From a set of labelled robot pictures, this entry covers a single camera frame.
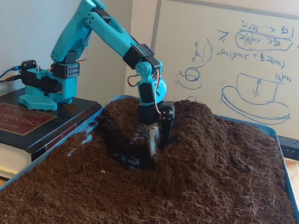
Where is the whiteboard with blue drawings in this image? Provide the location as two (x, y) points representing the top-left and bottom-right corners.
(143, 0), (299, 140)

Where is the black grille device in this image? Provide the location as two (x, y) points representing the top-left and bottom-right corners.
(277, 136), (299, 161)

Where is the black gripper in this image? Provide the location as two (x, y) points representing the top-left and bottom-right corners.
(136, 100), (176, 162)

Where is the brown soil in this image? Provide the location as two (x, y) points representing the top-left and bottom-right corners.
(0, 97), (296, 224)

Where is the blue usb cable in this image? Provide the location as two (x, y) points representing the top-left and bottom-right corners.
(0, 66), (23, 79)

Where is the black power cable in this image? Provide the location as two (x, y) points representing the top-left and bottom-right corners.
(0, 75), (23, 83)

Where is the blue plastic tray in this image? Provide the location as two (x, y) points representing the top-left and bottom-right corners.
(0, 94), (299, 224)

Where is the black chemistry physics handbook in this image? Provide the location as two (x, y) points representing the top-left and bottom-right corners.
(0, 90), (102, 180)

